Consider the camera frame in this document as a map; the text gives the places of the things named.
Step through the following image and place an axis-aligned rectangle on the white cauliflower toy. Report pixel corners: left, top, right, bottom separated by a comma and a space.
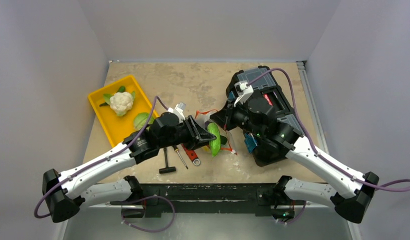
99, 85, 135, 117

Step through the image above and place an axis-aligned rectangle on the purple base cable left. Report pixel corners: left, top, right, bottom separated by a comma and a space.
121, 194, 176, 233

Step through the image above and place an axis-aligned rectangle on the red adjustable wrench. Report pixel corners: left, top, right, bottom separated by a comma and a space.
182, 144, 201, 167

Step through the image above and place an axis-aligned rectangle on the yellow plastic tray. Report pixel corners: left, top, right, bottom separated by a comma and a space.
87, 75, 152, 147

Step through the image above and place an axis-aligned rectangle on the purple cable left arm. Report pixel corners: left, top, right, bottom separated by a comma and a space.
34, 96, 170, 220

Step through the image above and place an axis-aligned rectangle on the aluminium frame rail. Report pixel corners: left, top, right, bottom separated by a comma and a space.
63, 61, 361, 240

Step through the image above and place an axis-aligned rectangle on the clear zip top bag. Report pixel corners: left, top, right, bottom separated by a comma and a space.
194, 109, 237, 157

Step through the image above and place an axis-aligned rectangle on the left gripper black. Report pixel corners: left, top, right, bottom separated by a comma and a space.
158, 115, 215, 150

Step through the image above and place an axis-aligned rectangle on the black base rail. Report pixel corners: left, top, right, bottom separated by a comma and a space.
111, 183, 304, 218

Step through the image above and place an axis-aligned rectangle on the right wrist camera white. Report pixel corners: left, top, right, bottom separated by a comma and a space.
234, 80, 254, 107

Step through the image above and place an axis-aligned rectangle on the black yellow screwdriver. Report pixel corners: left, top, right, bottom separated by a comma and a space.
172, 145, 189, 170

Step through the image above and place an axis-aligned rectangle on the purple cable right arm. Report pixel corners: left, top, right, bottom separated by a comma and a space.
248, 67, 410, 193

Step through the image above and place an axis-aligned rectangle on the green pepper toy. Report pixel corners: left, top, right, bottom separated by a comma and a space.
207, 122, 221, 157

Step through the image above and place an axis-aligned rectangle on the black toolbox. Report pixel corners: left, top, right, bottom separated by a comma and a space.
226, 65, 303, 167

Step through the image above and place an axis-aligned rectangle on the pale green cabbage toy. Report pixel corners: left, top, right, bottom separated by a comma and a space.
133, 112, 154, 131

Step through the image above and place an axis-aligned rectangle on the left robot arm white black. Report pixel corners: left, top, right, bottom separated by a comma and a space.
40, 112, 217, 223

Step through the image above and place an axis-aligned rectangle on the black T-handle tool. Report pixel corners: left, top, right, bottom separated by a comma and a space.
159, 148, 176, 175

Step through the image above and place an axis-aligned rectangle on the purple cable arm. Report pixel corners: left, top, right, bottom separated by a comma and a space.
248, 67, 410, 193
34, 96, 170, 220

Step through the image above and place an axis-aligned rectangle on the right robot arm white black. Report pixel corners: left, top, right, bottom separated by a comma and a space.
210, 98, 379, 224

